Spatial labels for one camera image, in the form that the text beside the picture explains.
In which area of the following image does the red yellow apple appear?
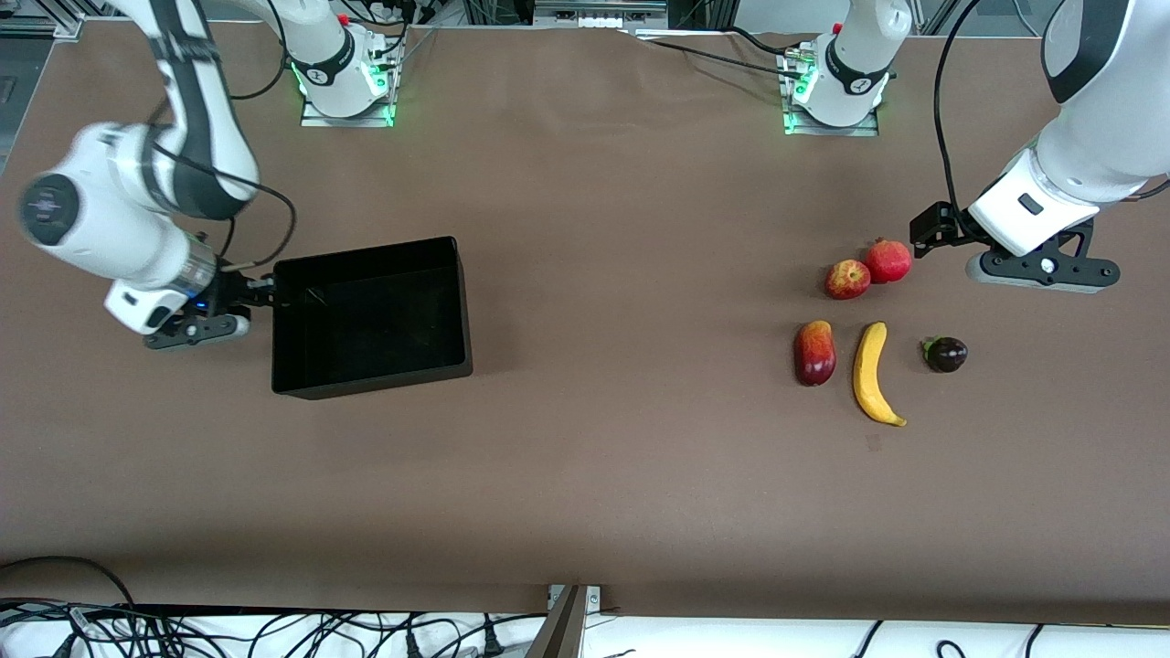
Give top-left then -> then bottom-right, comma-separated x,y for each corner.
824,259 -> 872,302

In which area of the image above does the black plastic box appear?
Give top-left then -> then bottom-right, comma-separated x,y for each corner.
271,236 -> 474,401

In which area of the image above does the yellow banana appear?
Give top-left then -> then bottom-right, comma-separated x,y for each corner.
853,321 -> 909,428

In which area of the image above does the red pomegranate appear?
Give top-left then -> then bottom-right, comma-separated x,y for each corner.
865,238 -> 913,285

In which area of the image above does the dark purple mangosteen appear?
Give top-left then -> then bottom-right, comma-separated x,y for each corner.
920,335 -> 969,374

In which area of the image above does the red yellow mango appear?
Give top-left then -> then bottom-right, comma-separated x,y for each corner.
793,320 -> 838,387

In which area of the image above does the aluminium profile bar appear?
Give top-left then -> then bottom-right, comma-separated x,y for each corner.
919,0 -> 963,37
0,14 -> 85,40

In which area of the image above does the brown table cover sheet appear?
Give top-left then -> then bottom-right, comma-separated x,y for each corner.
0,23 -> 1170,615

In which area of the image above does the white power strip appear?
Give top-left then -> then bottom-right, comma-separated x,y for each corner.
535,0 -> 669,28

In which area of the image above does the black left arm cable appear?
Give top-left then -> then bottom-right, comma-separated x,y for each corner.
932,0 -> 986,240

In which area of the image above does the black cable with metal plug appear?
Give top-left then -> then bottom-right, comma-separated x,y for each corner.
151,146 -> 299,274

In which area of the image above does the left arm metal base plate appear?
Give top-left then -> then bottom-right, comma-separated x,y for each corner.
782,41 -> 881,138

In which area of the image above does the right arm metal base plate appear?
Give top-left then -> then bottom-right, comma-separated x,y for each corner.
300,27 -> 397,129

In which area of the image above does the black looping cable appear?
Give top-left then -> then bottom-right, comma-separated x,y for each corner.
229,0 -> 290,101

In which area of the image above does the grey thin cable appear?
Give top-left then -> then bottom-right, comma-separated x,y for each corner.
398,26 -> 441,69

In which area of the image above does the silver bracket plate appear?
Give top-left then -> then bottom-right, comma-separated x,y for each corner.
547,585 -> 602,613

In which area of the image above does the dark grey metal post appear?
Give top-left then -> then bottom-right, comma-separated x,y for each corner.
526,585 -> 588,658

